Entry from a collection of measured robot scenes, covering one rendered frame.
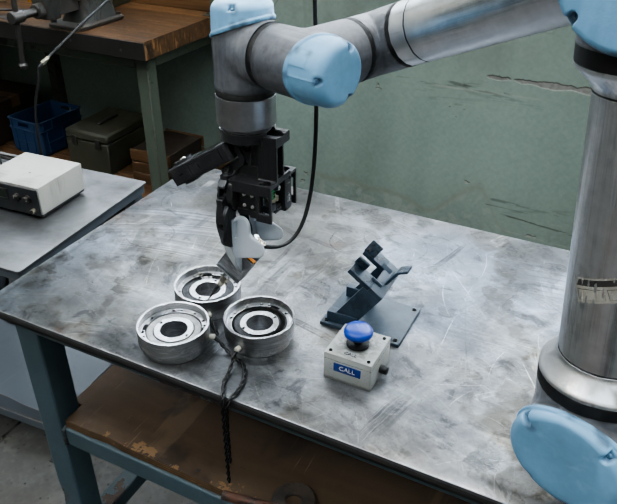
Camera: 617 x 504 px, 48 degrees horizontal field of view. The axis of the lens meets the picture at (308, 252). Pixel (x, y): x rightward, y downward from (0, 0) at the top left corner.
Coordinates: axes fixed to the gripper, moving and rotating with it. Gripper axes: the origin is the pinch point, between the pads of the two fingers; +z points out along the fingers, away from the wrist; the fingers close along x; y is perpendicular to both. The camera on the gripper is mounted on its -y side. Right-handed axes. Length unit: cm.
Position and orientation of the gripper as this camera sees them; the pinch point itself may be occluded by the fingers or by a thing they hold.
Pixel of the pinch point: (241, 255)
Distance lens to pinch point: 99.0
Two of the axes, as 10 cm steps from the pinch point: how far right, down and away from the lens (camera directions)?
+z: 0.0, 8.5, 5.3
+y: 9.0, 2.3, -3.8
